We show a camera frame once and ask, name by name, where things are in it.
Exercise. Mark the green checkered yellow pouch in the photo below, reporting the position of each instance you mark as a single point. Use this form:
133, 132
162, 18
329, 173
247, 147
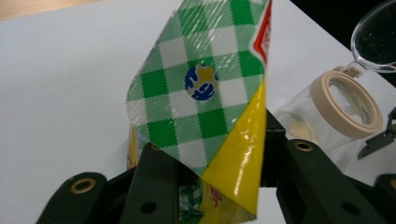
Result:
199, 124

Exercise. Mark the white table mat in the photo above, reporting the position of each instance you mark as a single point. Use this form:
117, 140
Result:
62, 93

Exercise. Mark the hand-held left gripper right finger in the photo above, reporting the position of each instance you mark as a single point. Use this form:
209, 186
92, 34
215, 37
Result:
311, 186

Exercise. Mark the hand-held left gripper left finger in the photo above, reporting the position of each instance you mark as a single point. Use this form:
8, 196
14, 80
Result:
152, 186

